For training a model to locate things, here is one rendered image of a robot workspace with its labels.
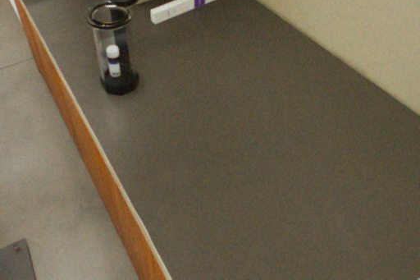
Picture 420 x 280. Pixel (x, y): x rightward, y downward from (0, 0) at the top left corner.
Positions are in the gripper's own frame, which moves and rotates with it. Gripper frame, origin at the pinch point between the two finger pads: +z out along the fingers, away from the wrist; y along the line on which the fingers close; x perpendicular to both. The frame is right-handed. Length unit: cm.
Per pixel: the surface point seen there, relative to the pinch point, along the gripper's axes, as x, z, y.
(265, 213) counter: -46, 35, 4
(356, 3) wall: -16, 24, 56
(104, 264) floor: 3, 126, -32
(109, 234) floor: 14, 126, -26
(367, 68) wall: -25, 39, 55
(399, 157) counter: -49, 38, 38
